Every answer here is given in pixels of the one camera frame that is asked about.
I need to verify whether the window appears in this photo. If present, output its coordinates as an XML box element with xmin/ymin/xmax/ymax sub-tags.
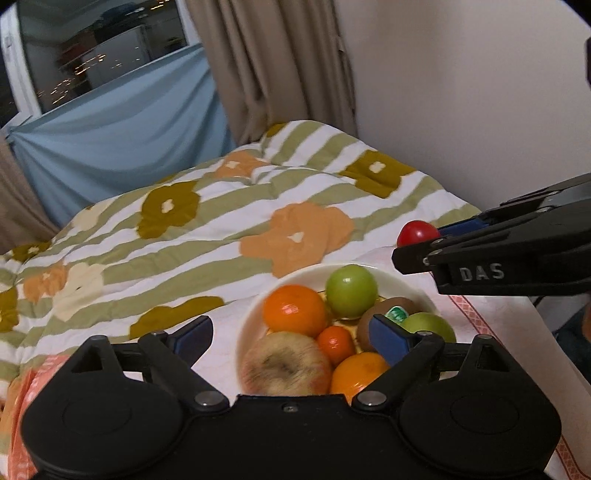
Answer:
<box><xmin>1</xmin><ymin>1</ymin><xmax>199</xmax><ymax>132</ymax></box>

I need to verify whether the brown kiwi with sticker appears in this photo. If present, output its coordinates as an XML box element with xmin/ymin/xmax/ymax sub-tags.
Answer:
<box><xmin>356</xmin><ymin>296</ymin><xmax>420</xmax><ymax>352</ymax></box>

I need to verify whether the left beige curtain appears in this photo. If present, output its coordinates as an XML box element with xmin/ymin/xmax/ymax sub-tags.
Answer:
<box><xmin>0</xmin><ymin>134</ymin><xmax>59</xmax><ymax>254</ymax></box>

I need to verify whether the large red yellow apple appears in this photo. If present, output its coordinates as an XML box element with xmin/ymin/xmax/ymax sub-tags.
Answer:
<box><xmin>239</xmin><ymin>332</ymin><xmax>332</xmax><ymax>396</ymax></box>

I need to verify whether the person right hand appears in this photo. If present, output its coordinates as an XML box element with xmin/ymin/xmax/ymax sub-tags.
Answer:
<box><xmin>581</xmin><ymin>304</ymin><xmax>591</xmax><ymax>342</ymax></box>

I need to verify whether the green striped floral quilt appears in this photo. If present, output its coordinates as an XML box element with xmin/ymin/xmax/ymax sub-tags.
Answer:
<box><xmin>1</xmin><ymin>120</ymin><xmax>476</xmax><ymax>388</ymax></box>

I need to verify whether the beige curtain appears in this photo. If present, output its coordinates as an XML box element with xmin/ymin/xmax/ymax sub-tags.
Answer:
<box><xmin>187</xmin><ymin>0</ymin><xmax>356</xmax><ymax>145</ymax></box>
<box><xmin>0</xmin><ymin>134</ymin><xmax>59</xmax><ymax>254</ymax></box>

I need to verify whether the green apple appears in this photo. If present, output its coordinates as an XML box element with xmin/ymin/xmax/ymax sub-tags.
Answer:
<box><xmin>401</xmin><ymin>312</ymin><xmax>457</xmax><ymax>343</ymax></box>
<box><xmin>325</xmin><ymin>264</ymin><xmax>379</xmax><ymax>319</ymax></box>

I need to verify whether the large orange front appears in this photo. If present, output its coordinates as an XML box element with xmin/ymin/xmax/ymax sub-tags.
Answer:
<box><xmin>263</xmin><ymin>285</ymin><xmax>329</xmax><ymax>338</ymax></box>

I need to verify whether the small mandarin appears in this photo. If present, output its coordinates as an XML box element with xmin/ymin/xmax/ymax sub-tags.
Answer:
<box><xmin>315</xmin><ymin>325</ymin><xmax>356</xmax><ymax>367</ymax></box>

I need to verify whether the cream cartoon bear plate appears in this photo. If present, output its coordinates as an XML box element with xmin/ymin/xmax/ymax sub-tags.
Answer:
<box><xmin>236</xmin><ymin>263</ymin><xmax>438</xmax><ymax>395</ymax></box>

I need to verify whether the right beige curtain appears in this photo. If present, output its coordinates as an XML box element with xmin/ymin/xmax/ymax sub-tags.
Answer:
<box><xmin>187</xmin><ymin>0</ymin><xmax>356</xmax><ymax>145</ymax></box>

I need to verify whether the blue hanging sheet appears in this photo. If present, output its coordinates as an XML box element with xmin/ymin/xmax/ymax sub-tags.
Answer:
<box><xmin>9</xmin><ymin>45</ymin><xmax>235</xmax><ymax>227</ymax></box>

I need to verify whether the red cherry tomato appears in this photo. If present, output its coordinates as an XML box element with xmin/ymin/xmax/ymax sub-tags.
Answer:
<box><xmin>397</xmin><ymin>220</ymin><xmax>441</xmax><ymax>248</ymax></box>

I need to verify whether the pink floral cloth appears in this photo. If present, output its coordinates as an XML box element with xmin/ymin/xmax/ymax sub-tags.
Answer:
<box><xmin>0</xmin><ymin>244</ymin><xmax>591</xmax><ymax>480</ymax></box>

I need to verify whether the large orange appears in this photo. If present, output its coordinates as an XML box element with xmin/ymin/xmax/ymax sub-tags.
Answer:
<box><xmin>263</xmin><ymin>285</ymin><xmax>329</xmax><ymax>338</ymax></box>
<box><xmin>329</xmin><ymin>352</ymin><xmax>390</xmax><ymax>403</ymax></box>

